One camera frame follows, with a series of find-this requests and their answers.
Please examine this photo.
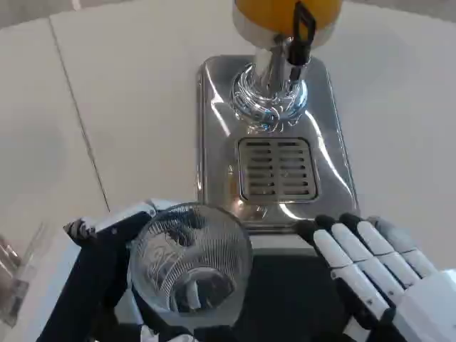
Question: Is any slotted steel tray grid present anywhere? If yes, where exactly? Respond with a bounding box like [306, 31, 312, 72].
[237, 138, 321, 201]

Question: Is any clear ribbed glass cup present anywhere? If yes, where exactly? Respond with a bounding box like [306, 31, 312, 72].
[127, 202, 254, 315]

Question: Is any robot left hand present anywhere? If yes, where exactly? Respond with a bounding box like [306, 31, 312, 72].
[35, 198, 200, 342]

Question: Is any clear acrylic holder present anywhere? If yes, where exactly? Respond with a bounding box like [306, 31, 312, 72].
[0, 222, 55, 329]

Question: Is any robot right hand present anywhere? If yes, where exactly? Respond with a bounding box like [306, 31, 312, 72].
[297, 212, 456, 342]

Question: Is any black dispenser tap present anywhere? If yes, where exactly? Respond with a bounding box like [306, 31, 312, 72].
[287, 1, 318, 67]

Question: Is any steel drip tray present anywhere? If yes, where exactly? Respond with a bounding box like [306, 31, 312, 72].
[195, 54, 359, 233]

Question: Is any orange juice drink dispenser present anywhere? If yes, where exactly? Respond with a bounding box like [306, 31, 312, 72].
[229, 0, 345, 126]

